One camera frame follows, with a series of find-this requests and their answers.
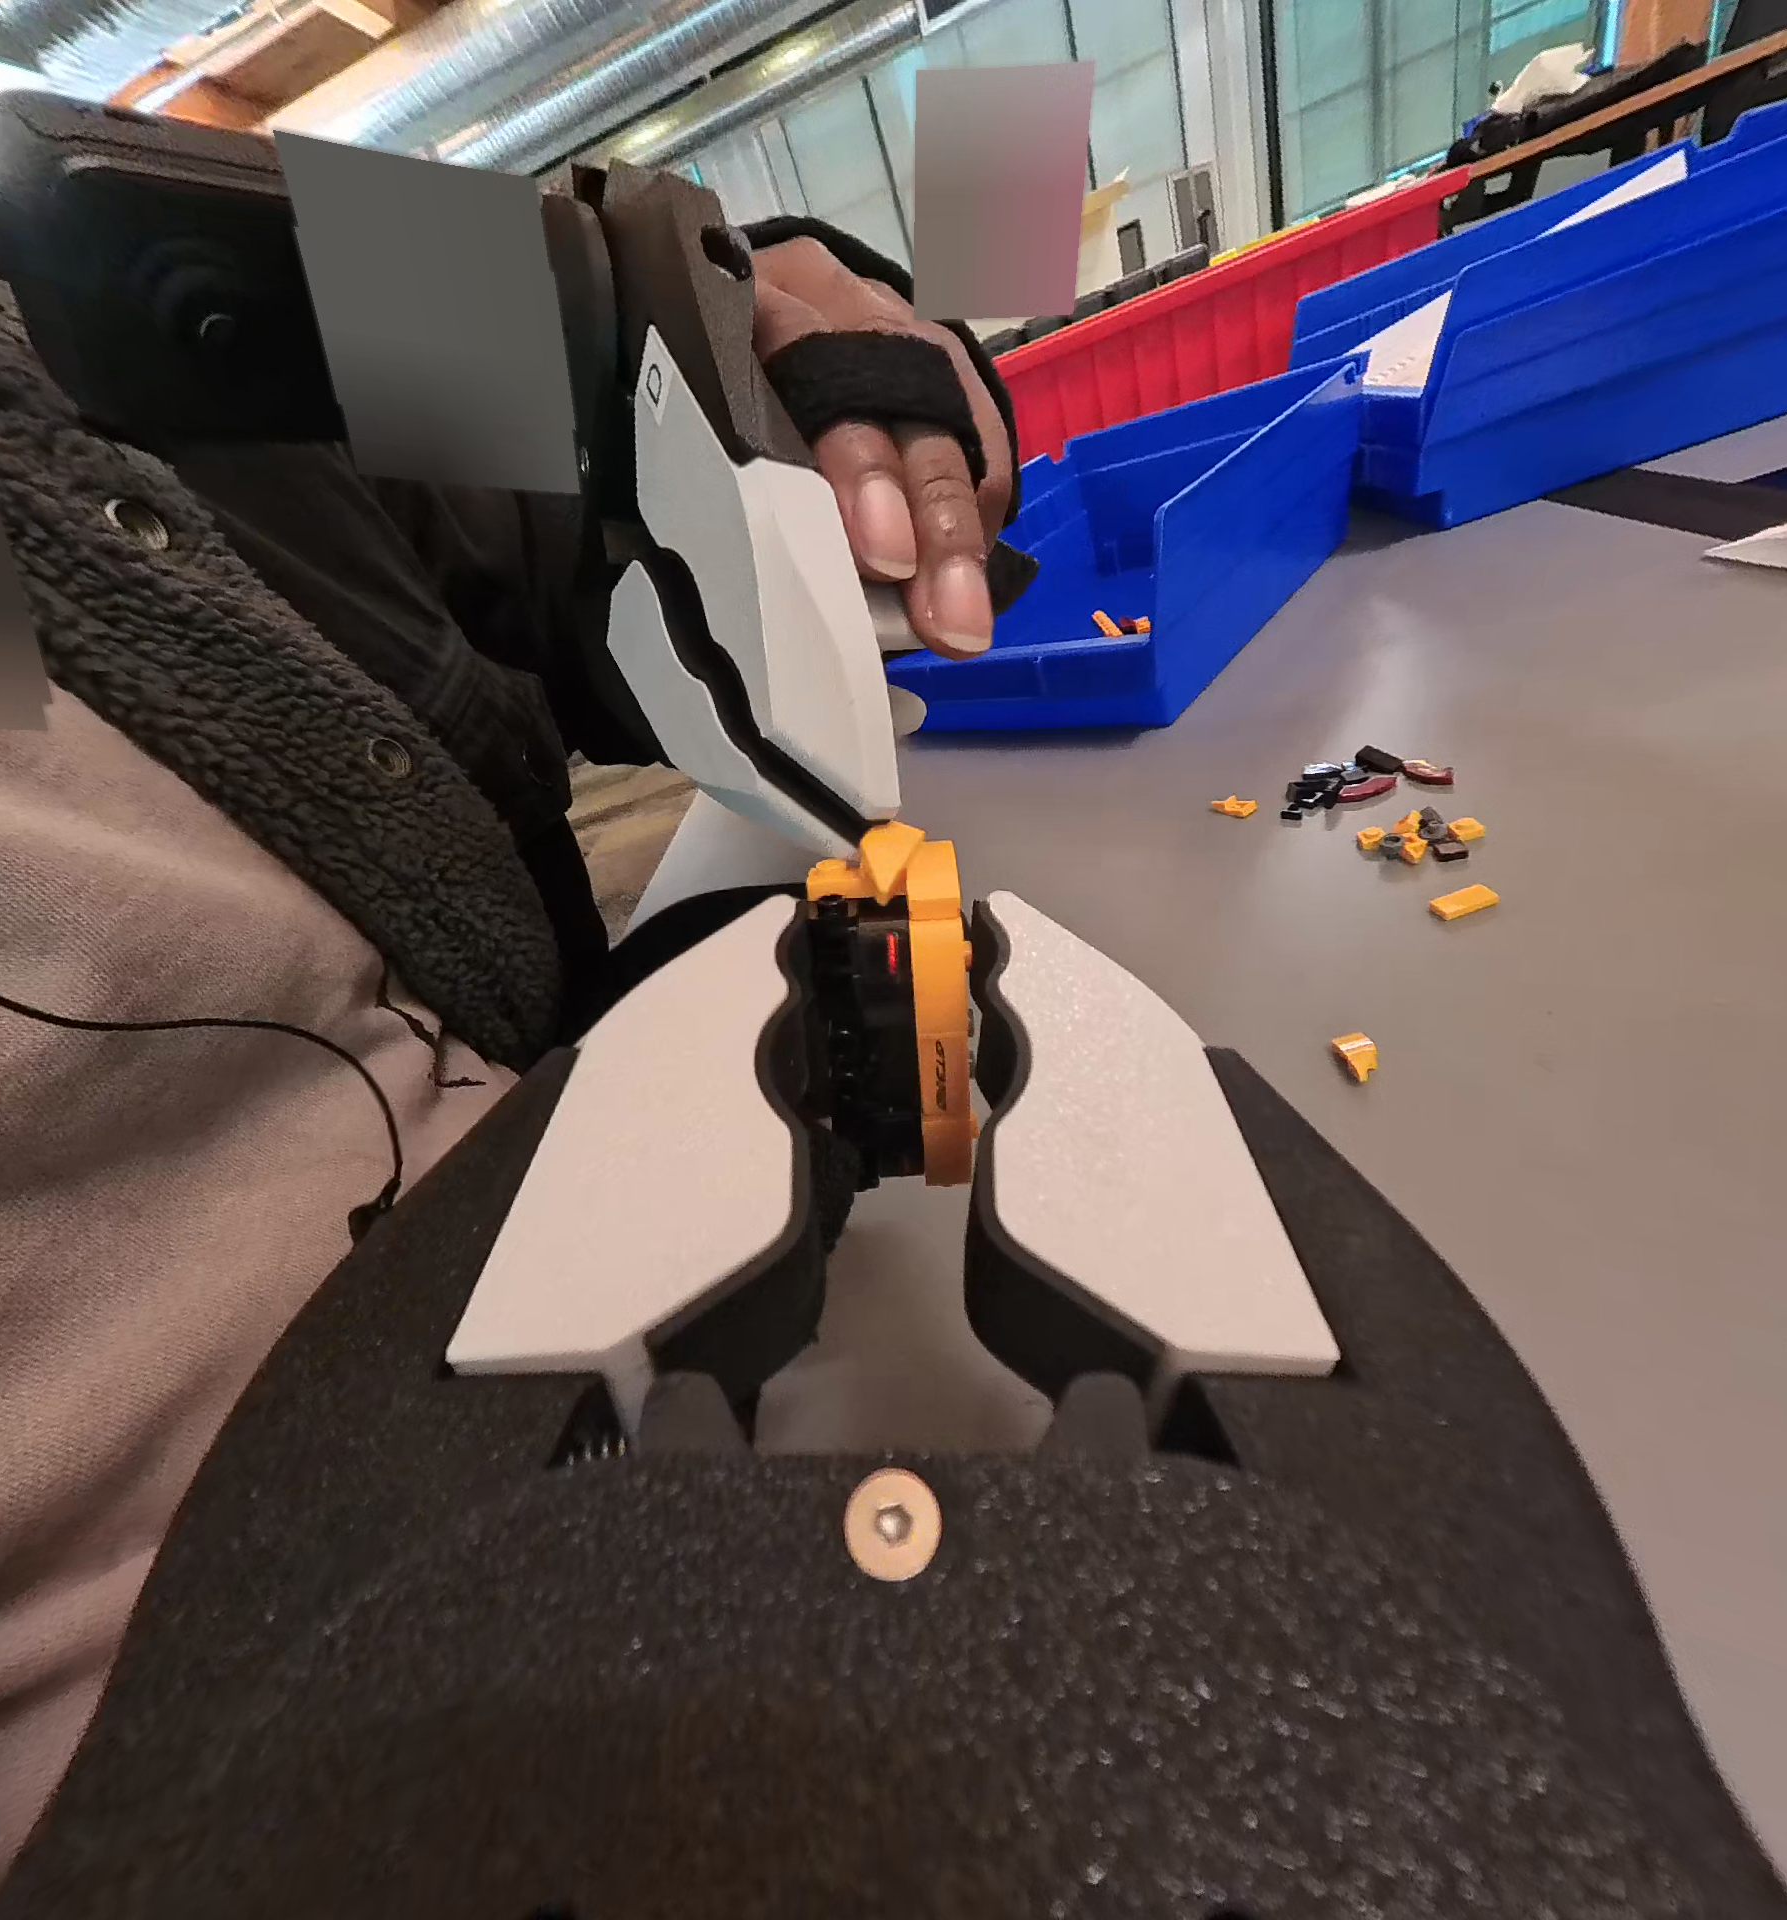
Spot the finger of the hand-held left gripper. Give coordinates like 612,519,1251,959
605,557,874,852
631,320,908,826

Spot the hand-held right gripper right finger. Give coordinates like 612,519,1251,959
965,890,1345,1380

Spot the orange black lego assembly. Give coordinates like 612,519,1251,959
803,832,976,1191

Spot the red storage bin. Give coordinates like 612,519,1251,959
989,168,1472,466

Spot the blue storage bin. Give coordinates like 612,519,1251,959
1291,86,1787,529
887,357,1363,742

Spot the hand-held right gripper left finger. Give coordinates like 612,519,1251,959
446,893,818,1380

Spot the black hoodie cord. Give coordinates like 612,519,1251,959
0,959,490,1239

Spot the pile of orange lego pieces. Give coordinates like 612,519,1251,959
1355,809,1487,871

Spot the pile of black lego pieces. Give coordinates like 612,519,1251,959
1279,744,1457,826

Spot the silver ventilation duct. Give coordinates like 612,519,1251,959
107,0,925,170

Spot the person's left hand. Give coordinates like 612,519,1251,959
750,231,1017,663

